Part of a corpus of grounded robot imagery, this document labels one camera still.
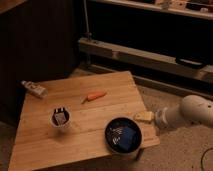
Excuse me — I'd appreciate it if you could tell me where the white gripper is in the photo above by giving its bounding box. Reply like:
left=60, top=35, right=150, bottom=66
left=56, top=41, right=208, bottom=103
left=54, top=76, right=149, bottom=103
left=134, top=108, right=169, bottom=129

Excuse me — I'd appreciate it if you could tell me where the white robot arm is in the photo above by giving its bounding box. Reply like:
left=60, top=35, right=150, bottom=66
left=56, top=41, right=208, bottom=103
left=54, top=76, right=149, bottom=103
left=134, top=95, right=213, bottom=130

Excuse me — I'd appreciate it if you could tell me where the dark ceramic bowl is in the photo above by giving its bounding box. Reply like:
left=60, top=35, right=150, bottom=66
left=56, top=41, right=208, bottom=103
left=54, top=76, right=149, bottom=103
left=105, top=117, right=142, bottom=154

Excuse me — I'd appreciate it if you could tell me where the blue sponge in bowl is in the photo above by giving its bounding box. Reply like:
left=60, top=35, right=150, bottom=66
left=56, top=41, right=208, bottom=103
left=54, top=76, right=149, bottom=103
left=118, top=127, right=136, bottom=150

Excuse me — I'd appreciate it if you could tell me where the orange carrot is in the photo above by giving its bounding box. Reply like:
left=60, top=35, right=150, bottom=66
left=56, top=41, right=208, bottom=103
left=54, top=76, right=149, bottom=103
left=82, top=92, right=106, bottom=104

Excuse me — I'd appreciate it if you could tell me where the long wooden beam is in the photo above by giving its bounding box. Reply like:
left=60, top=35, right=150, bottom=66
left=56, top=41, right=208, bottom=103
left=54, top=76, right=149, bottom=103
left=78, top=37, right=213, bottom=83

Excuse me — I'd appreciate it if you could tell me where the wooden table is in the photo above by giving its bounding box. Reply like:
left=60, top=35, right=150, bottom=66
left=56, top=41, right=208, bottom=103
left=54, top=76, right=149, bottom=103
left=8, top=70, right=161, bottom=171

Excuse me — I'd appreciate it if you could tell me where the black plug adapter in cup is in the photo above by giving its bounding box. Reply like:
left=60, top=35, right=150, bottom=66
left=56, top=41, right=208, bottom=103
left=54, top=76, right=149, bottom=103
left=53, top=107, right=68, bottom=126

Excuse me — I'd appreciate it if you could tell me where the white cup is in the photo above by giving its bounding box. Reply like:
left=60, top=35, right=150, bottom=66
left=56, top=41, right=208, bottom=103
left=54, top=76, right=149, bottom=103
left=50, top=107, right=71, bottom=132

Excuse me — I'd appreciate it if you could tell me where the white tube bottle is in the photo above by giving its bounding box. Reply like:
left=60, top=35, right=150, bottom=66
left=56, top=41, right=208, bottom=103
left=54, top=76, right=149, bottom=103
left=21, top=80, right=47, bottom=98

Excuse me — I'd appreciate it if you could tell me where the wooden shelf with items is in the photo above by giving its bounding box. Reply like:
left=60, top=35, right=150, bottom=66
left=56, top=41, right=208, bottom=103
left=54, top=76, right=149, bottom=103
left=91, top=0, right=213, bottom=21

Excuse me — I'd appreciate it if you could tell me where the metal vertical pole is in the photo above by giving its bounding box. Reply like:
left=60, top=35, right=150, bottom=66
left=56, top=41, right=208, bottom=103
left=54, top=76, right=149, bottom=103
left=83, top=0, right=91, bottom=68

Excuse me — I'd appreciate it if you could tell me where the black handle strap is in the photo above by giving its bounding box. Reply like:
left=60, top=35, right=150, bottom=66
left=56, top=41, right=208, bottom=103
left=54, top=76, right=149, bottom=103
left=175, top=57, right=205, bottom=69

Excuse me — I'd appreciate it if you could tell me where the black floor cable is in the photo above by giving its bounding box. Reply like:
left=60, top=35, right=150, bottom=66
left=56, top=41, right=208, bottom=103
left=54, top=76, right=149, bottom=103
left=200, top=146, right=213, bottom=171

